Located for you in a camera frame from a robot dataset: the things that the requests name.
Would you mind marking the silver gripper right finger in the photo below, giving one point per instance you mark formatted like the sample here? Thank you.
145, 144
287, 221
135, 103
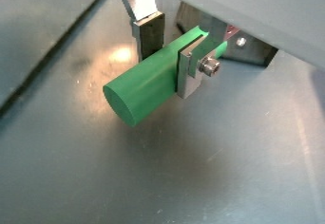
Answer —
197, 60

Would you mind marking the black curved holder stand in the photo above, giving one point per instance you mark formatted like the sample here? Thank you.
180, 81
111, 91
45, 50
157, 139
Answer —
245, 48

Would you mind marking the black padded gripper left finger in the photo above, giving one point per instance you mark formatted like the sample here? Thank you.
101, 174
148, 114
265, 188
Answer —
148, 24

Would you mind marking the green cylinder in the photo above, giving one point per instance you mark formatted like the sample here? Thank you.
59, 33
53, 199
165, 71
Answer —
138, 91

